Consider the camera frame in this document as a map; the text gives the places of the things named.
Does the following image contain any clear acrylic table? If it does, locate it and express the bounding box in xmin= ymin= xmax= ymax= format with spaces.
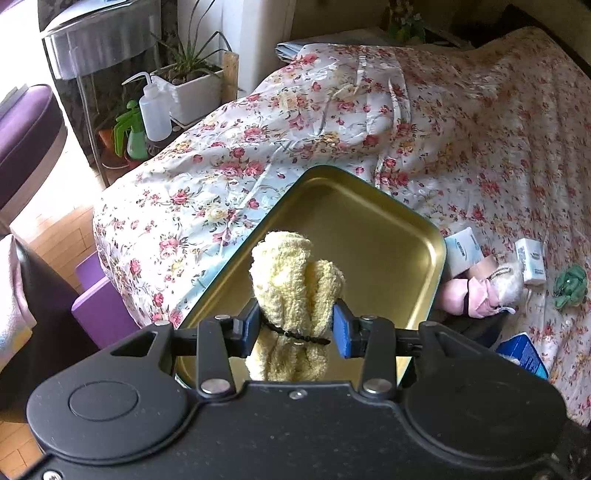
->
xmin=41 ymin=0 xmax=162 ymax=185

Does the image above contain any floral bedspread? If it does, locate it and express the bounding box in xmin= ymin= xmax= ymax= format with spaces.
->
xmin=92 ymin=25 xmax=591 ymax=425

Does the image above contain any green flowering plant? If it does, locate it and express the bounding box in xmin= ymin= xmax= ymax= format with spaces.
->
xmin=388 ymin=0 xmax=426 ymax=45

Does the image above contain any green plush toy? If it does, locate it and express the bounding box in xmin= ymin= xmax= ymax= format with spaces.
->
xmin=553 ymin=264 xmax=590 ymax=309

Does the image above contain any yellow towel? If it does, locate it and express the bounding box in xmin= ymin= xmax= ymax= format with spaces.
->
xmin=245 ymin=230 xmax=346 ymax=383

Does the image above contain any white wash bottle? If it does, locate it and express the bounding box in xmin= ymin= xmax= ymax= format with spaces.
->
xmin=121 ymin=71 xmax=172 ymax=143

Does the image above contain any beige tape roll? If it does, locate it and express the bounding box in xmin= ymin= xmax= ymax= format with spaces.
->
xmin=471 ymin=256 xmax=502 ymax=280

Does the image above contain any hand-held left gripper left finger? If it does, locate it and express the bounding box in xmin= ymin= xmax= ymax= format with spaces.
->
xmin=99 ymin=300 xmax=264 ymax=398

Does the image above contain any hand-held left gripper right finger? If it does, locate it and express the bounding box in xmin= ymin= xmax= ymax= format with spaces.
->
xmin=332 ymin=300 xmax=499 ymax=400

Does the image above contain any wooden board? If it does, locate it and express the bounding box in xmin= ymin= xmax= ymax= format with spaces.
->
xmin=223 ymin=52 xmax=240 ymax=102

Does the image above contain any pink pastel towel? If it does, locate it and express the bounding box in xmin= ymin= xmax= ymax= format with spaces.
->
xmin=0 ymin=233 xmax=38 ymax=370

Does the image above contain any blue folded sheet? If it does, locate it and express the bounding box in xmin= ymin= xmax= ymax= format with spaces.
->
xmin=276 ymin=39 xmax=325 ymax=62

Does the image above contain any white tissue pack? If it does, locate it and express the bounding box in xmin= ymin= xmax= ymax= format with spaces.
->
xmin=444 ymin=227 xmax=485 ymax=278
xmin=515 ymin=237 xmax=546 ymax=288

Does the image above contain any black chair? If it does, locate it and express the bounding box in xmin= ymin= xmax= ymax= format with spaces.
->
xmin=0 ymin=235 xmax=100 ymax=411

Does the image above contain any purple chaise longue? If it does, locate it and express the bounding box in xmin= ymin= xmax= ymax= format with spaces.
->
xmin=0 ymin=84 xmax=68 ymax=213

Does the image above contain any green spray bottle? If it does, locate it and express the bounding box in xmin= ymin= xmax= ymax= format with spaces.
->
xmin=113 ymin=99 xmax=149 ymax=160

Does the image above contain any long-leaf green plant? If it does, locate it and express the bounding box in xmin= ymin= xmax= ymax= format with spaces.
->
xmin=152 ymin=0 xmax=232 ymax=83

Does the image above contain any white plush bear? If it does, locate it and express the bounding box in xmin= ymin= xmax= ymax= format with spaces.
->
xmin=485 ymin=263 xmax=525 ymax=310

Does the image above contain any teal and gold tin box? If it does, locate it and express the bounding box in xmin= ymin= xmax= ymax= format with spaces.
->
xmin=174 ymin=165 xmax=448 ymax=388

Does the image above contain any pink cloth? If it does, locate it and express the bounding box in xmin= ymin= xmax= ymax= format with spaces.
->
xmin=436 ymin=276 xmax=504 ymax=319

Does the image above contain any blue cardboard box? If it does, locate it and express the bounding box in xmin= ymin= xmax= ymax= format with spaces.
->
xmin=496 ymin=332 xmax=550 ymax=380

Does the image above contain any purple yoga block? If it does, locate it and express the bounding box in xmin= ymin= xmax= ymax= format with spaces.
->
xmin=71 ymin=278 xmax=139 ymax=343
xmin=76 ymin=251 xmax=108 ymax=289

